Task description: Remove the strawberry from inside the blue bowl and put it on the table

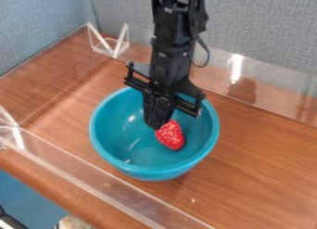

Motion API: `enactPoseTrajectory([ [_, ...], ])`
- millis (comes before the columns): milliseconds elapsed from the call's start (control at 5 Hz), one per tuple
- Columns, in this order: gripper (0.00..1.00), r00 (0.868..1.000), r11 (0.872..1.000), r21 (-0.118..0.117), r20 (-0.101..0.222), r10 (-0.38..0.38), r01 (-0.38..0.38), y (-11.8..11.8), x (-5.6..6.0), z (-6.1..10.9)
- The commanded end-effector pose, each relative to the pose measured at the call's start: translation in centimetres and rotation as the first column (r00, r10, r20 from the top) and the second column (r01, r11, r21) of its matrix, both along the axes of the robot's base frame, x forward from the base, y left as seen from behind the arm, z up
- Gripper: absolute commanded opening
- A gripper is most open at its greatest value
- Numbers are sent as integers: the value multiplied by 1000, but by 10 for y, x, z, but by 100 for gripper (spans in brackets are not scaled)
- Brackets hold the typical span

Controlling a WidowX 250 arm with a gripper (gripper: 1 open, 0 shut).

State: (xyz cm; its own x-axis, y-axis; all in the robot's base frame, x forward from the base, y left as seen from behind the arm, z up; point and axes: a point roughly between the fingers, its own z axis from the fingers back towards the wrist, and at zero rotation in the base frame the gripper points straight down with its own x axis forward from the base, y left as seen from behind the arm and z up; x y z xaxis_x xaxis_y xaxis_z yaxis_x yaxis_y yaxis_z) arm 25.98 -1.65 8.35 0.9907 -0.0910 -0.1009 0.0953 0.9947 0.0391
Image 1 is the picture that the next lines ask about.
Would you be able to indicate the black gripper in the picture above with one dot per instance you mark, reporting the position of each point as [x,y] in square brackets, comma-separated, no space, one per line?
[163,82]

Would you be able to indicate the red toy strawberry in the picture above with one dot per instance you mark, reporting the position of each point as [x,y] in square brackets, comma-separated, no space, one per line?
[170,135]

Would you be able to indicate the blue plastic bowl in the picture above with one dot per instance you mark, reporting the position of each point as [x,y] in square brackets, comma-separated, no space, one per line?
[127,145]

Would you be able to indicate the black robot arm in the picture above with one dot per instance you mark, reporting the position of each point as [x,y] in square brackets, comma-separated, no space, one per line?
[179,19]

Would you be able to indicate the clear acrylic back barrier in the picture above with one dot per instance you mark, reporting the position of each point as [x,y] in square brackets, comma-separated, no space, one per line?
[277,89]

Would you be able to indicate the clear acrylic barrier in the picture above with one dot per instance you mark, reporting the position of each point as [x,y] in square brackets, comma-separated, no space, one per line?
[44,162]
[277,89]

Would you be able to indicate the clear acrylic front barrier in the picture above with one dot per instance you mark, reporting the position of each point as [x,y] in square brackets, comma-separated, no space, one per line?
[44,162]

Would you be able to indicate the clear acrylic corner bracket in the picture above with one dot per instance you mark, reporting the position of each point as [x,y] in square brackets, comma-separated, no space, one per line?
[108,46]

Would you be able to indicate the clear acrylic left bracket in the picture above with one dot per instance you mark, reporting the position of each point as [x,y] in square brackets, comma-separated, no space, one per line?
[9,131]

